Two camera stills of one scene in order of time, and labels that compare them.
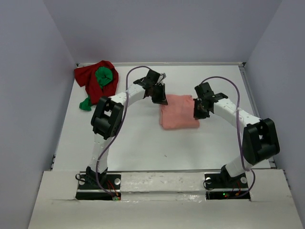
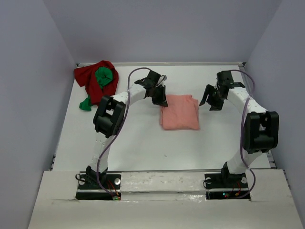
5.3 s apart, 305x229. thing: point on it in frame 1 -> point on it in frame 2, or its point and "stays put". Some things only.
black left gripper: x=162 y=99 stays put
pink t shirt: x=178 y=114 stays put
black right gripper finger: x=200 y=110 -> x=209 y=89
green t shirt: x=104 y=75 stays put
